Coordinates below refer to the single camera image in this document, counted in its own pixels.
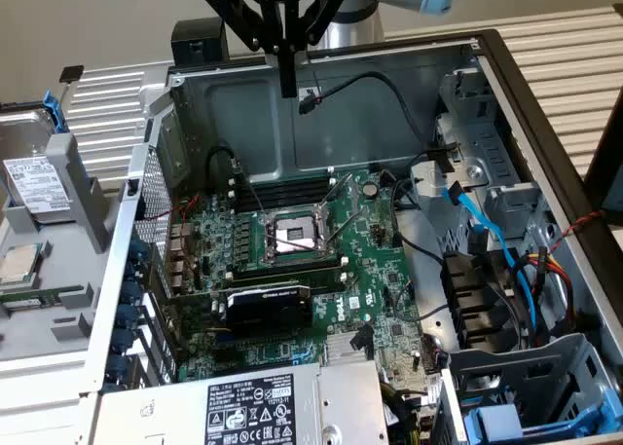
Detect blue data wire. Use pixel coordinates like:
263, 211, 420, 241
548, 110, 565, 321
439, 180, 539, 342

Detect hard disk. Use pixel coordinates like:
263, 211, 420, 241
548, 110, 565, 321
0, 90, 75, 225

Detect empty blue disk carrier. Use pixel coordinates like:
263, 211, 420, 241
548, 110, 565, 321
461, 390, 623, 445

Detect open grey PC case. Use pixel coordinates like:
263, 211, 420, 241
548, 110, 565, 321
80, 28, 623, 445

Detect black box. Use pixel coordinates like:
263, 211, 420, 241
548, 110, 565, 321
170, 17, 230, 69

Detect black RAM slot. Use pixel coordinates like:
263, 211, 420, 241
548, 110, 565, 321
228, 167, 337, 193
228, 179, 337, 208
231, 269, 351, 294
226, 255, 349, 278

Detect steel locking lever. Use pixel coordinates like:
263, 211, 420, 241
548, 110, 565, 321
324, 205, 362, 249
232, 158, 268, 220

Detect steel socket cover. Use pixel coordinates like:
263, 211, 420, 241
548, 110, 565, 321
315, 172, 361, 225

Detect CPU socket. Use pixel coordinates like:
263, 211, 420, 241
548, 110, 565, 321
260, 206, 338, 266

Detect grey metal drive cage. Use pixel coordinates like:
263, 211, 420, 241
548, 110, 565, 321
408, 67, 559, 251

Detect green motherboard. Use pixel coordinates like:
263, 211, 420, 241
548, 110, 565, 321
165, 166, 447, 410

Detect black graphics card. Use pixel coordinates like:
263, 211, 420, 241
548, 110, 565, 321
163, 279, 315, 337

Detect black fan shroud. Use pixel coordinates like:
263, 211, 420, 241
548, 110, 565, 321
440, 249, 518, 354

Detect silver chipset heatsink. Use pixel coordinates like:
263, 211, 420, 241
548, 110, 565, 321
324, 331, 377, 367

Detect grey parts rack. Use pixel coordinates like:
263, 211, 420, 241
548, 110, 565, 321
0, 132, 128, 368

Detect black expansion slot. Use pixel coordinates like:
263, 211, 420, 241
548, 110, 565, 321
211, 348, 247, 366

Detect silver CPU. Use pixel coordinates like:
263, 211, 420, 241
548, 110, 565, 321
0, 243, 43, 290

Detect green RAM stick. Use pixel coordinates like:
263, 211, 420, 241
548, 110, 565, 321
0, 284, 85, 315

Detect grey power supply unit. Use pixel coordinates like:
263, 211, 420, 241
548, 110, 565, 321
94, 359, 390, 445

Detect blue drive bay brackets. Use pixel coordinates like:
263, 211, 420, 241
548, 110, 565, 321
437, 331, 623, 445

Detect thin red black wire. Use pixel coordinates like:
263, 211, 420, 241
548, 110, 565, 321
306, 57, 325, 104

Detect black wire with plug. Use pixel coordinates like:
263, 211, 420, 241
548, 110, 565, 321
297, 72, 461, 171

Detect black looped wire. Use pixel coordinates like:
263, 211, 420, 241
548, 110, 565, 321
206, 145, 244, 183

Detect black motherboard wire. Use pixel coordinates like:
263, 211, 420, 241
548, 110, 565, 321
388, 174, 449, 266

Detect red black twisted wire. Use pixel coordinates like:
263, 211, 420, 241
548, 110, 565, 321
549, 209, 607, 256

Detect black yellow wire bundle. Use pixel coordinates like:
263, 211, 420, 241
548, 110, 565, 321
379, 379, 439, 445

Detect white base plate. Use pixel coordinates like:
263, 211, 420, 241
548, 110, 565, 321
0, 352, 101, 445

